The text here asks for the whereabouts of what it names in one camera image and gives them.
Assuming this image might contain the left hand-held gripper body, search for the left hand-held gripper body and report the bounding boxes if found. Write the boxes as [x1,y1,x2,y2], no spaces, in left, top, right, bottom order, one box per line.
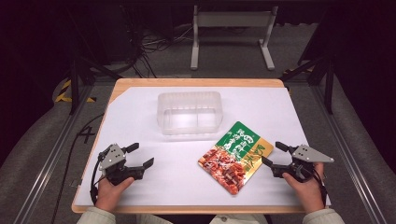
[97,143,146,187]

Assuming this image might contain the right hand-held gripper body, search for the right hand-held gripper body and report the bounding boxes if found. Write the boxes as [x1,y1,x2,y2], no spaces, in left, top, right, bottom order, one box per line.
[271,144,335,184]

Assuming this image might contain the green and red food packet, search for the green and red food packet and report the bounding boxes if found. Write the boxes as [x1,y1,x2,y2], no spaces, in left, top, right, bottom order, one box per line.
[197,120,275,196]

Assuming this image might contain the clear plastic container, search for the clear plastic container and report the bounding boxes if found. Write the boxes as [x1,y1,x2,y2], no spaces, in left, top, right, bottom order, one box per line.
[156,91,224,136]

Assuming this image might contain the person's right hand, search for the person's right hand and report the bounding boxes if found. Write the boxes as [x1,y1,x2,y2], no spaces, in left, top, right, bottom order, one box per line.
[281,161,326,215]

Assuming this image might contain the person's left hand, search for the person's left hand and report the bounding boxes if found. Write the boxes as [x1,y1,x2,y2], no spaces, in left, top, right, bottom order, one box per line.
[94,175,135,214]

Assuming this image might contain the black metal stand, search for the black metal stand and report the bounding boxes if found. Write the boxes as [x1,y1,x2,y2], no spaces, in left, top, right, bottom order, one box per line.
[64,6,123,116]
[278,18,337,116]

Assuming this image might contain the white metal stand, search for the white metal stand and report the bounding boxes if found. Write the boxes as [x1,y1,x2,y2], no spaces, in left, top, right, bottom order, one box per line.
[190,5,279,71]

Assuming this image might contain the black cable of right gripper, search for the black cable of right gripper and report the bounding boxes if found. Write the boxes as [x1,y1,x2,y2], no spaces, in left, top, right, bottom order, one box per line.
[312,167,329,207]

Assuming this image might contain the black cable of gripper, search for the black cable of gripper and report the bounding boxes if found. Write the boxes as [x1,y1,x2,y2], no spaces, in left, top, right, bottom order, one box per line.
[312,167,329,207]
[89,150,107,206]

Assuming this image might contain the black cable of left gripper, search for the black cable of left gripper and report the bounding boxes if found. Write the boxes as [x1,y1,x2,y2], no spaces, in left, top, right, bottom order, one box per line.
[89,150,107,206]

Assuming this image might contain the aluminium rail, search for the aluminium rail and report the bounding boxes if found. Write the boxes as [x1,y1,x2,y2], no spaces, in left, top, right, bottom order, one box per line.
[12,85,94,224]
[311,85,387,224]

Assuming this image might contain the black floor cable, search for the black floor cable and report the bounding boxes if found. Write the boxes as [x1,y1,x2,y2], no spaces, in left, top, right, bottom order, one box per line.
[49,113,106,224]

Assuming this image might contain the bundle of floor cables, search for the bundle of floor cables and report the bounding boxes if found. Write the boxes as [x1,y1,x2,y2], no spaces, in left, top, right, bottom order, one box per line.
[120,6,200,78]

